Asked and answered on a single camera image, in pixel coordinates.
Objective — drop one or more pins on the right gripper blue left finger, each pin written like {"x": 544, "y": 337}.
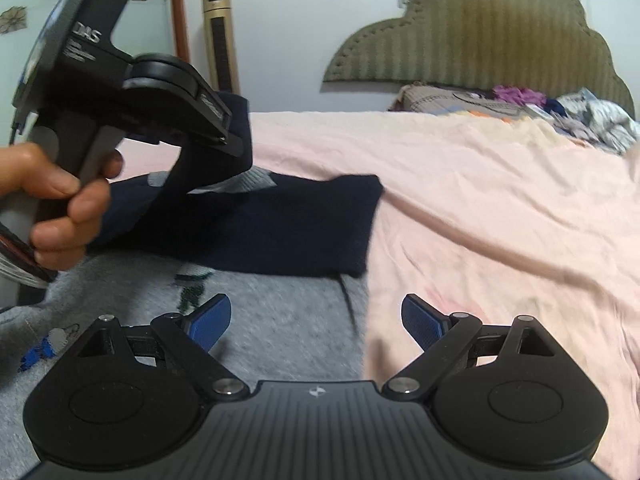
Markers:
{"x": 187, "y": 340}

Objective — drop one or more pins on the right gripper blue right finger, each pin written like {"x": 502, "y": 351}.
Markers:
{"x": 446, "y": 340}

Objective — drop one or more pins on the person's left hand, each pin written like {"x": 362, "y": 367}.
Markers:
{"x": 61, "y": 242}

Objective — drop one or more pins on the brown wooden door frame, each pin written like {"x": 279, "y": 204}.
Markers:
{"x": 178, "y": 21}

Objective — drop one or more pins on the frosted glass wardrobe door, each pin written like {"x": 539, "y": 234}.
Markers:
{"x": 63, "y": 54}

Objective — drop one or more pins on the olive padded headboard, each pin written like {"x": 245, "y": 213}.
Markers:
{"x": 544, "y": 45}

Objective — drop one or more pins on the gold tower fan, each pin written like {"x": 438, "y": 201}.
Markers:
{"x": 220, "y": 47}

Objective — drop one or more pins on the pink bed sheet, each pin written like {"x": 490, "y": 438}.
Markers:
{"x": 478, "y": 215}

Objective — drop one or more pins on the grey white crumpled clothes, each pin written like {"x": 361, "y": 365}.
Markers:
{"x": 600, "y": 123}

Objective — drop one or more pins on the grey navy sequin sweater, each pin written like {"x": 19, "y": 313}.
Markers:
{"x": 290, "y": 253}

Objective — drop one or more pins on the purple garment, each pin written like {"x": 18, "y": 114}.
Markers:
{"x": 519, "y": 96}

